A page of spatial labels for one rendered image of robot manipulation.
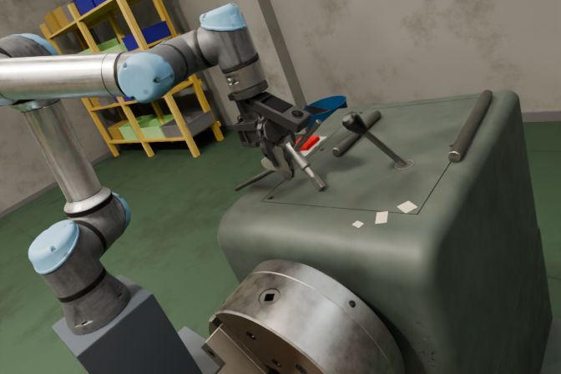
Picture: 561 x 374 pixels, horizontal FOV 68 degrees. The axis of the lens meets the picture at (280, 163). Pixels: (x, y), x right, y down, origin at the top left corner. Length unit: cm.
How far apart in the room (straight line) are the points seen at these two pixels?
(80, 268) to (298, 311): 58
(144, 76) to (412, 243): 47
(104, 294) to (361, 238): 65
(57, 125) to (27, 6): 719
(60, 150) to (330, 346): 74
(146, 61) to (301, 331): 46
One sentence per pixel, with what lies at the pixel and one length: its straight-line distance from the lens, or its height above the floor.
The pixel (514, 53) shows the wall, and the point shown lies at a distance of 368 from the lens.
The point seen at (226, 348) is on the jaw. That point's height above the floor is 117.
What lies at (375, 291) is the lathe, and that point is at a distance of 69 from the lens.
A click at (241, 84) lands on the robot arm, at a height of 150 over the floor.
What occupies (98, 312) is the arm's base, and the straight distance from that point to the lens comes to 109.
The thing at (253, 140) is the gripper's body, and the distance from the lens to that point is 84.
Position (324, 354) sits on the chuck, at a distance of 62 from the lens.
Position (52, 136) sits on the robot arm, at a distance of 106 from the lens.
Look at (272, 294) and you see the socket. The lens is 66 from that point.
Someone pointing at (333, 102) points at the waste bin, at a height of 48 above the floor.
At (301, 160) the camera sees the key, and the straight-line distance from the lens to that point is 82.
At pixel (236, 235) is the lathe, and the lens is 85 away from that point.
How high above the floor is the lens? 164
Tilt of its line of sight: 22 degrees down
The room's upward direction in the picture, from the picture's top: 22 degrees counter-clockwise
